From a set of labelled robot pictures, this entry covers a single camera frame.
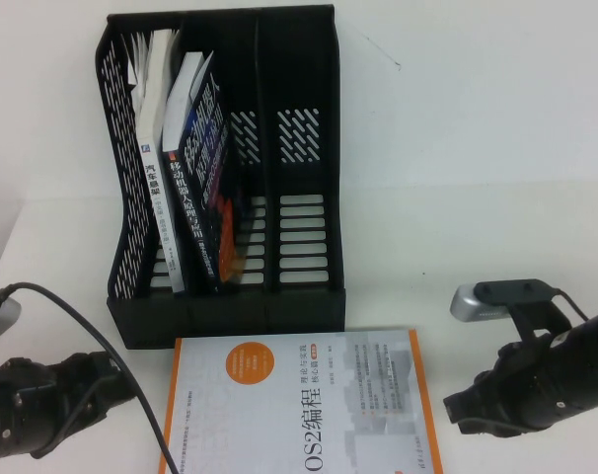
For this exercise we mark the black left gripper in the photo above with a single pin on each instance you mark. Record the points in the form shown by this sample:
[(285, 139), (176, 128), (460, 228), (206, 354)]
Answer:
[(77, 390)]

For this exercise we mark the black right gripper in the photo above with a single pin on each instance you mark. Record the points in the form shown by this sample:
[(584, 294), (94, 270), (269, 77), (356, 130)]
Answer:
[(526, 390)]

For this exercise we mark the orange edged ROS2 book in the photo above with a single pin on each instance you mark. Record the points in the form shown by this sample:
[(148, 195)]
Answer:
[(304, 410)]

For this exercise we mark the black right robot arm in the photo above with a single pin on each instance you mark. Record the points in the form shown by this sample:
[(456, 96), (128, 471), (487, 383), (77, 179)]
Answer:
[(595, 355)]

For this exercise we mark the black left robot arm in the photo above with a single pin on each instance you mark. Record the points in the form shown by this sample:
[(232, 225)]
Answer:
[(8, 434)]

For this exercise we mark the black plastic book stand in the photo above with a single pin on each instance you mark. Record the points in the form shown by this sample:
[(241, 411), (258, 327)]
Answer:
[(304, 316)]

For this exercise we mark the white spine paperback book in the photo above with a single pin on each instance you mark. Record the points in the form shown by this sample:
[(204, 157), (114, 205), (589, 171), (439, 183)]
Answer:
[(153, 163)]

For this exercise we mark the dark blue robot book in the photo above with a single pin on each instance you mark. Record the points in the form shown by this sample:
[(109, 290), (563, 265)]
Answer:
[(200, 148)]

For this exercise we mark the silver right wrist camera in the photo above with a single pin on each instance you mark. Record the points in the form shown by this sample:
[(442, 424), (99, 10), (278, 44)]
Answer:
[(471, 303)]

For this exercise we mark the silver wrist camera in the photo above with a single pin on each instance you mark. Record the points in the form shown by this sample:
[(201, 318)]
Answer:
[(471, 303), (9, 316)]

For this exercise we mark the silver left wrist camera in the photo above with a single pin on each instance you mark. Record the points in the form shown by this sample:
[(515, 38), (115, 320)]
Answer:
[(9, 316)]

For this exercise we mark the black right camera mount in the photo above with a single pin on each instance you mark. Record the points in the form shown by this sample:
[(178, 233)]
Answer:
[(516, 291)]

